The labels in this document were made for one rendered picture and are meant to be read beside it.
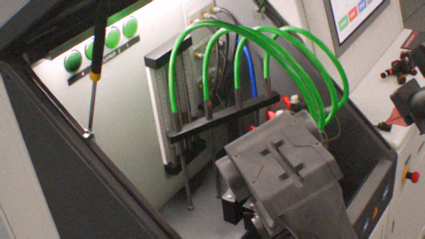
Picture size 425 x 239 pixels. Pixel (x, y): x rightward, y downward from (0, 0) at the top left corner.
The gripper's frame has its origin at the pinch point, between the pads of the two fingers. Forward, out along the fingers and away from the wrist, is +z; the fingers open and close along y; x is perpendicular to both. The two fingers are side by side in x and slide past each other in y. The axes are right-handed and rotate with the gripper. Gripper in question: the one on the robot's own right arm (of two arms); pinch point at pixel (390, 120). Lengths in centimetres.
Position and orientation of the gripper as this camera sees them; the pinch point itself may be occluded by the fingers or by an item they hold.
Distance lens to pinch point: 117.9
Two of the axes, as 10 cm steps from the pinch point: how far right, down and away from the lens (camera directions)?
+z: -3.8, 3.3, 8.6
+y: -5.3, -8.4, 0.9
